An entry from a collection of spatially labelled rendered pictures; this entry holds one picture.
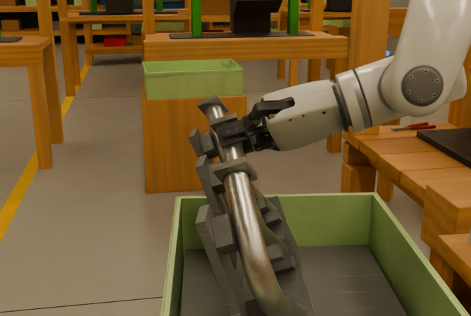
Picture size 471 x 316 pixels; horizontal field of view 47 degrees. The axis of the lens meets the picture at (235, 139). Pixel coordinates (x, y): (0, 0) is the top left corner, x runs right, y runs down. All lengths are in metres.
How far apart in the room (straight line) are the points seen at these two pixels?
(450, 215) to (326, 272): 0.37
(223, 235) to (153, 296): 1.98
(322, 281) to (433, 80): 0.52
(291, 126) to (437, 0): 0.24
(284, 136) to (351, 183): 1.13
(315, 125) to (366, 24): 1.03
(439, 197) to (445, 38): 0.74
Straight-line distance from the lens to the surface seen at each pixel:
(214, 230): 0.60
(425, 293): 0.93
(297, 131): 0.75
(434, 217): 1.40
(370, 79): 0.74
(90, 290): 2.65
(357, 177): 1.87
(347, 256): 1.15
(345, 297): 1.02
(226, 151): 0.76
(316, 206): 1.14
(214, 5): 8.39
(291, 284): 0.90
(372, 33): 1.76
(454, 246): 1.24
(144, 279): 2.68
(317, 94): 0.73
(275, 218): 1.04
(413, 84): 0.66
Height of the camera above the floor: 1.41
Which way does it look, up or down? 18 degrees down
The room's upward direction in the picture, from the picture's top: straight up
